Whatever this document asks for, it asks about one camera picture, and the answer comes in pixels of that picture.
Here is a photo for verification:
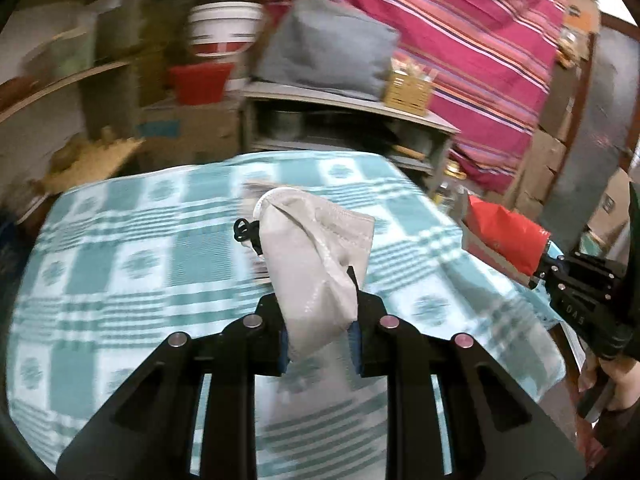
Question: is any clear oil bottle yellow cap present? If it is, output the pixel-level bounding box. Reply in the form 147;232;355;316
432;160;468;211

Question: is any bundle of chopsticks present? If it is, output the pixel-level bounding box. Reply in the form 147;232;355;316
392;57;438;81

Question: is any grey cushion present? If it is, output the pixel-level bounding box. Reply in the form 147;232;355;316
252;0;401;101

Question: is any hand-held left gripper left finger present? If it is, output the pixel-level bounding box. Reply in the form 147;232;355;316
56;296;289;480

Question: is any red plastic packet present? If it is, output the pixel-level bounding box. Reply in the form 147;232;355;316
465;195;551;276

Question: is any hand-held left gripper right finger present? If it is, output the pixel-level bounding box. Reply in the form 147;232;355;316
347;266;587;480

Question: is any egg carton tray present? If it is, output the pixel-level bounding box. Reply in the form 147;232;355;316
42;135;146;191

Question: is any brown cardboard piece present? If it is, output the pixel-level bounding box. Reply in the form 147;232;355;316
460;225;538;288

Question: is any frying pan wooden handle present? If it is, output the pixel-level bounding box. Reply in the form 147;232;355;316
380;130;432;160

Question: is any person's right forearm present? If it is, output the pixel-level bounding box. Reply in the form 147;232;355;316
587;407;640;466

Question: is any red plastic basin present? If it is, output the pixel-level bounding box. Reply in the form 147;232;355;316
167;62;236;106

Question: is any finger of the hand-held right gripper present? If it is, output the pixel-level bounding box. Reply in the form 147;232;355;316
529;255;553;291

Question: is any green checkered tablecloth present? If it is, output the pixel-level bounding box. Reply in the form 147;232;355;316
5;152;566;480

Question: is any brown cardboard box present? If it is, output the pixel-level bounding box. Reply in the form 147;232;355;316
137;100;241;166

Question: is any grey wooden cabinet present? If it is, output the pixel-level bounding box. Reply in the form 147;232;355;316
240;82;461;196

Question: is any stack of cardboard boxes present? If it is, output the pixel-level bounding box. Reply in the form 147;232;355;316
500;0;601;221

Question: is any pink striped blanket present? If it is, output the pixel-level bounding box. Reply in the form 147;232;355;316
255;0;571;193

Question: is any white plastic bucket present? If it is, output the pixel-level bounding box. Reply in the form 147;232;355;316
186;2;263;58

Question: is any person's right hand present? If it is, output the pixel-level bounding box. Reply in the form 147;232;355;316
606;352;640;412

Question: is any grey metal panel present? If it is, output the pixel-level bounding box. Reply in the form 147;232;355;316
547;25;638;256

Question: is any small wicker basket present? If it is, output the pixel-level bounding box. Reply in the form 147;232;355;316
382;67;435;110

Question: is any wooden shelf unit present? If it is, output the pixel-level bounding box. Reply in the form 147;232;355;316
0;0;146;201

